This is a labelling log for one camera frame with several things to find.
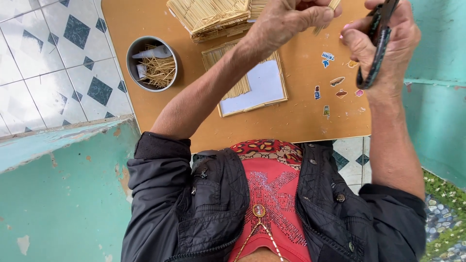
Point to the thin bamboo stick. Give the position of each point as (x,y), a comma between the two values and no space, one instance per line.
(329,7)

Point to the black quilted jacket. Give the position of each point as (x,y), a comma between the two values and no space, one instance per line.
(204,203)

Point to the red leopard print garment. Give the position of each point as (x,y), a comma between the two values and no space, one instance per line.
(269,149)

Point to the coral rhinestone shirt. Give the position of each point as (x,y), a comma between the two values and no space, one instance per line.
(273,189)

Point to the person's right fingers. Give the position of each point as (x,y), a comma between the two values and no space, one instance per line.
(355,40)

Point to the white glue tube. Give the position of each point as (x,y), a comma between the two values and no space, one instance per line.
(154,52)

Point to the stack of toothpick model panels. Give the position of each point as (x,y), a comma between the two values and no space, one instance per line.
(211,16)

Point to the black scissors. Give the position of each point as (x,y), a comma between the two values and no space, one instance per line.
(378,47)

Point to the round metal bowl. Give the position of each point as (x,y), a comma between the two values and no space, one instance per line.
(133,69)

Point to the small white paper scrap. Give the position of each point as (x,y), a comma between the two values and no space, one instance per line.
(141,71)

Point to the pebble and grass print mat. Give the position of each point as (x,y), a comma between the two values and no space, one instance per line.
(444,222)

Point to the scattered small colourful stickers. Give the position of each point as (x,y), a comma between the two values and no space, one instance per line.
(327,60)

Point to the pile of loose toothpicks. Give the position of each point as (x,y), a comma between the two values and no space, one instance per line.
(160,71)

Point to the person's left hand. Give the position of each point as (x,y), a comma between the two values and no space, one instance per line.
(284,22)

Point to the toothpick panel with white card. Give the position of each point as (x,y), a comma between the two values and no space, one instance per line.
(262,87)

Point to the person's right hand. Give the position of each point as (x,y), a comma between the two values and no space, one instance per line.
(400,51)

